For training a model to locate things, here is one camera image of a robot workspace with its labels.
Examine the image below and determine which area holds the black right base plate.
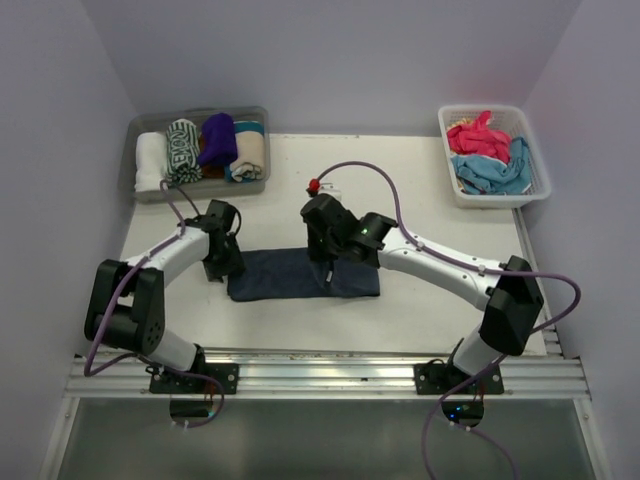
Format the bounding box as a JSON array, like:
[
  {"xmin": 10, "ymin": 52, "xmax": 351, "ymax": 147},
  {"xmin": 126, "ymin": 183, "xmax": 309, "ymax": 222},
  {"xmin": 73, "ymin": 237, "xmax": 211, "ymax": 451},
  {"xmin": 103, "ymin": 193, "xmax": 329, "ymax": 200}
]
[{"xmin": 413, "ymin": 359, "xmax": 505, "ymax": 396}]

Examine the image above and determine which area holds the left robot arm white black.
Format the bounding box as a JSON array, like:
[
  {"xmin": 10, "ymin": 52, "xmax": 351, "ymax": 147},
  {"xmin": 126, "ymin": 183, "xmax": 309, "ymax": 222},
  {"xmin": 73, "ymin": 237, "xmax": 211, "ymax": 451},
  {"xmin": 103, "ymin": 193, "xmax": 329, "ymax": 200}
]
[{"xmin": 84, "ymin": 223, "xmax": 244, "ymax": 393}]

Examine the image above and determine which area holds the aluminium mounting rail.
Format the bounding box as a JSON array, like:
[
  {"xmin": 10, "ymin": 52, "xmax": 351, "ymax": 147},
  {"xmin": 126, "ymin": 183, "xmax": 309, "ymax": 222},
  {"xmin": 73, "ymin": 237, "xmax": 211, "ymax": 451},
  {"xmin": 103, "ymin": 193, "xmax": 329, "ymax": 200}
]
[{"xmin": 64, "ymin": 349, "xmax": 590, "ymax": 400}]

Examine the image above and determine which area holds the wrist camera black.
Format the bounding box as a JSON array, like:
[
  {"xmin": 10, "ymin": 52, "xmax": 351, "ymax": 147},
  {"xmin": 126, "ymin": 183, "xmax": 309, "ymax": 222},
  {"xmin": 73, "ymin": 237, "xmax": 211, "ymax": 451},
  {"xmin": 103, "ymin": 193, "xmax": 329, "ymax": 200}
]
[
  {"xmin": 205, "ymin": 199, "xmax": 242, "ymax": 236},
  {"xmin": 300, "ymin": 194, "xmax": 357, "ymax": 231}
]

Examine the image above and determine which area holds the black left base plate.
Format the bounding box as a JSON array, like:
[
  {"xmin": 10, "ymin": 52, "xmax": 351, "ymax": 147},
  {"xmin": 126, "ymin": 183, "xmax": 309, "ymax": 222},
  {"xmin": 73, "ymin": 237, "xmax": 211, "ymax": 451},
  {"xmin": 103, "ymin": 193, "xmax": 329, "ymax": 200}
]
[{"xmin": 145, "ymin": 363, "xmax": 240, "ymax": 395}]

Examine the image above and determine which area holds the pink object in basket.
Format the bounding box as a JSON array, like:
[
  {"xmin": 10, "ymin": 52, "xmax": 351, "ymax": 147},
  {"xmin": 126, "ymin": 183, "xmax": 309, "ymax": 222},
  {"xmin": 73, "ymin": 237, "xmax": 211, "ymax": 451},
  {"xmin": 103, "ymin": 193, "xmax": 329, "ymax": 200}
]
[{"xmin": 446, "ymin": 110, "xmax": 512, "ymax": 164}]

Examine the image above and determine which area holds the clear plastic tray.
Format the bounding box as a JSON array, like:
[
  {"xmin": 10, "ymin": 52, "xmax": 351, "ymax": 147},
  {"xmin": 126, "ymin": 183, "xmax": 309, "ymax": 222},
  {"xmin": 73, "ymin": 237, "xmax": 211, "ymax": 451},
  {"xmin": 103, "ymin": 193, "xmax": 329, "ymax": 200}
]
[{"xmin": 118, "ymin": 106, "xmax": 271, "ymax": 203}]

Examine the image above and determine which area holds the light blue crumpled towel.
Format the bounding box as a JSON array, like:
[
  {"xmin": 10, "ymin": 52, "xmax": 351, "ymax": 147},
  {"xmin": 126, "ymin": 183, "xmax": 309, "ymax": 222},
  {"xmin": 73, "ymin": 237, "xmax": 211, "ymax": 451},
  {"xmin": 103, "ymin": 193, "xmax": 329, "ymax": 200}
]
[{"xmin": 451, "ymin": 136, "xmax": 532, "ymax": 196}]

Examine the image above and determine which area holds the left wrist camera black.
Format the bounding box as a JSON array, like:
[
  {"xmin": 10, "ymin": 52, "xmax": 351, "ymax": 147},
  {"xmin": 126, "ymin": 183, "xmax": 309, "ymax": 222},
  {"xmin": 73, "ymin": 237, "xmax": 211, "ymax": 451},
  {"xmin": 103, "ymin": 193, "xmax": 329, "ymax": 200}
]
[{"xmin": 205, "ymin": 199, "xmax": 242, "ymax": 236}]

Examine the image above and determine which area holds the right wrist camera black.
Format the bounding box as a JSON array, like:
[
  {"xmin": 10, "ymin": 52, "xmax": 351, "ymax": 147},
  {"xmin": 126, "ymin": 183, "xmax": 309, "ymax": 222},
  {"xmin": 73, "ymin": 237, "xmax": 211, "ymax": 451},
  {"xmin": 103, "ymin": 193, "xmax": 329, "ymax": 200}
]
[{"xmin": 300, "ymin": 194, "xmax": 357, "ymax": 231}]

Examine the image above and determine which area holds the beige teal rolled towel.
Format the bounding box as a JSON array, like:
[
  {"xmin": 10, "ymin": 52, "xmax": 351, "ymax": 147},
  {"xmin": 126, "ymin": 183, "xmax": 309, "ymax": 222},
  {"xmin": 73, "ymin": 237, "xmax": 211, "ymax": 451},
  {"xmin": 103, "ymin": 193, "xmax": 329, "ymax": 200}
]
[{"xmin": 225, "ymin": 121, "xmax": 266, "ymax": 183}]

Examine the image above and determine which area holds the white rolled towel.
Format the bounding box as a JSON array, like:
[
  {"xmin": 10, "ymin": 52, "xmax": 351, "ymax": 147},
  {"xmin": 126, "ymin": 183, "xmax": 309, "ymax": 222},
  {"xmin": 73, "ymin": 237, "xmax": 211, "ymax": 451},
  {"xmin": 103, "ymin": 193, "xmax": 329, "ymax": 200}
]
[{"xmin": 135, "ymin": 132, "xmax": 167, "ymax": 193}]

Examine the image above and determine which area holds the green striped rolled towel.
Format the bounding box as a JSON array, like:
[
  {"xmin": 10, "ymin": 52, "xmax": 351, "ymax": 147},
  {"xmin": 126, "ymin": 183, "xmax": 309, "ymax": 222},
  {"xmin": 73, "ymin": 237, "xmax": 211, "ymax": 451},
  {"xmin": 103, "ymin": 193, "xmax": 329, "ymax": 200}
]
[{"xmin": 165, "ymin": 119, "xmax": 203, "ymax": 185}]

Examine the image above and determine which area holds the dark grey towel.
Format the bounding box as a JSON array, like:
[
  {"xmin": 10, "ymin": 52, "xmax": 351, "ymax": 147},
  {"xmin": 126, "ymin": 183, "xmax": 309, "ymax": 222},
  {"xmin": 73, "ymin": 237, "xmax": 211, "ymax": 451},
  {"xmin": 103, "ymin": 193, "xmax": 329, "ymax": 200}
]
[{"xmin": 227, "ymin": 248, "xmax": 380, "ymax": 302}]

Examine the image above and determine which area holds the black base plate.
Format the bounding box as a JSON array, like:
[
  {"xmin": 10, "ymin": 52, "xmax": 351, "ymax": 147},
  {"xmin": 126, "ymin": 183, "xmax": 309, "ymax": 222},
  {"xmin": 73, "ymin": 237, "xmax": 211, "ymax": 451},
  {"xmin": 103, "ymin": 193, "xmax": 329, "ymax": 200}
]
[
  {"xmin": 413, "ymin": 359, "xmax": 505, "ymax": 396},
  {"xmin": 145, "ymin": 363, "xmax": 240, "ymax": 395}
]

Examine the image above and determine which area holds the purple towel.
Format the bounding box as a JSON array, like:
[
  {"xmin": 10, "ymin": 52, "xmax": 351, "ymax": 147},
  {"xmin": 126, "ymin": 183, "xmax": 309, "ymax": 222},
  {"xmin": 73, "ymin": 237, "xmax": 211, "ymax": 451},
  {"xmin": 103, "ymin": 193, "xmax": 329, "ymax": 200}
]
[{"xmin": 197, "ymin": 113, "xmax": 238, "ymax": 167}]

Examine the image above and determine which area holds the brown rolled towel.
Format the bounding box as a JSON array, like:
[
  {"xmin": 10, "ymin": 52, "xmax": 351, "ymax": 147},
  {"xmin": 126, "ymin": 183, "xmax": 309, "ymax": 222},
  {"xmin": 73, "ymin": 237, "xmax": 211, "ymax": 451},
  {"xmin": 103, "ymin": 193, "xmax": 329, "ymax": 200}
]
[{"xmin": 198, "ymin": 135, "xmax": 225, "ymax": 179}]

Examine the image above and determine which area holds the white plastic laundry basket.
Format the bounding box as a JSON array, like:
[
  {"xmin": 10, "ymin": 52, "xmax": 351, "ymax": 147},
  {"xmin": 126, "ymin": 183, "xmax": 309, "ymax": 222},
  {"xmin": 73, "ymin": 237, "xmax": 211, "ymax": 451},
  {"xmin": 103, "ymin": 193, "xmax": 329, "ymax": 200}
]
[{"xmin": 438, "ymin": 104, "xmax": 551, "ymax": 209}]

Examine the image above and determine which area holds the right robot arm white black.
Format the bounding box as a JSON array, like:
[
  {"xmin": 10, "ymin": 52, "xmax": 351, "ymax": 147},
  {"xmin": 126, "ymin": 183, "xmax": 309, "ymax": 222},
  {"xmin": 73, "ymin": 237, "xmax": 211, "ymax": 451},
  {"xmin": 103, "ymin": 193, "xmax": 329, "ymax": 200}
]
[{"xmin": 301, "ymin": 207, "xmax": 543, "ymax": 393}]

